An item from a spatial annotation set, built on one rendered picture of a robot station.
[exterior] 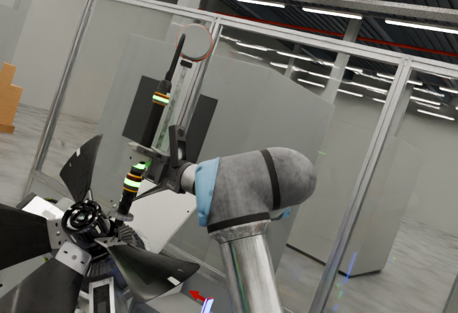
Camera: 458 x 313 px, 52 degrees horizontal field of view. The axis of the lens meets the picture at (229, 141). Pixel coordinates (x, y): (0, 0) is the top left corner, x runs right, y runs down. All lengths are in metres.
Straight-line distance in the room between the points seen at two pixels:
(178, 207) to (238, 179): 0.88
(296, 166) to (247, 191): 0.10
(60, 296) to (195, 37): 1.16
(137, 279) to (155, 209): 0.51
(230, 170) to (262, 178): 0.06
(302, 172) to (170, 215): 0.88
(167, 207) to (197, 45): 0.72
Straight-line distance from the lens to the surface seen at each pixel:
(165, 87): 1.30
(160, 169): 1.24
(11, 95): 9.56
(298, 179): 0.84
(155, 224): 1.65
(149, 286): 1.22
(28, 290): 1.36
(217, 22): 2.16
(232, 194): 0.80
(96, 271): 1.48
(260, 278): 0.82
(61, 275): 1.38
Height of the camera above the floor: 1.62
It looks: 3 degrees down
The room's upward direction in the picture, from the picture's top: 19 degrees clockwise
